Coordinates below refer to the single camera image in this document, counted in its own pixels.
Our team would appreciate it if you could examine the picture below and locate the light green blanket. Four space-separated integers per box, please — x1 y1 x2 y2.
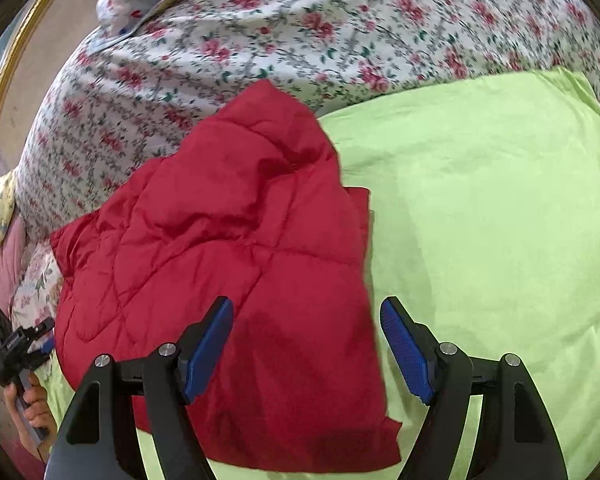
44 67 600 480

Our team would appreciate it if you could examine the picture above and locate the pink pillow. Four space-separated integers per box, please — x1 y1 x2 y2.
0 217 33 411

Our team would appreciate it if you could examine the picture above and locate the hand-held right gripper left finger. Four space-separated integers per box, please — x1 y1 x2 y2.
45 296 235 480

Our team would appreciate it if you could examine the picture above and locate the small floral pillow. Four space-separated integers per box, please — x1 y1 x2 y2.
9 241 65 333

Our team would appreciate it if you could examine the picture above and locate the red quilted jacket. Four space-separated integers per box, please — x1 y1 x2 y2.
49 79 404 474

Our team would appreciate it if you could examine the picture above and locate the person's left hand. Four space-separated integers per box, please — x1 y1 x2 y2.
2 381 60 457

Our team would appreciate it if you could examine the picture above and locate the gold picture frame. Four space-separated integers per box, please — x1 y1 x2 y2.
0 0 89 177

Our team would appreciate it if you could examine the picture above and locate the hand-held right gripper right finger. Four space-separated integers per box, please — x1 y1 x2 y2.
380 296 569 480

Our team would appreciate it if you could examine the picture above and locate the white rose-print quilt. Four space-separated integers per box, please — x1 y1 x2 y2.
17 0 600 243

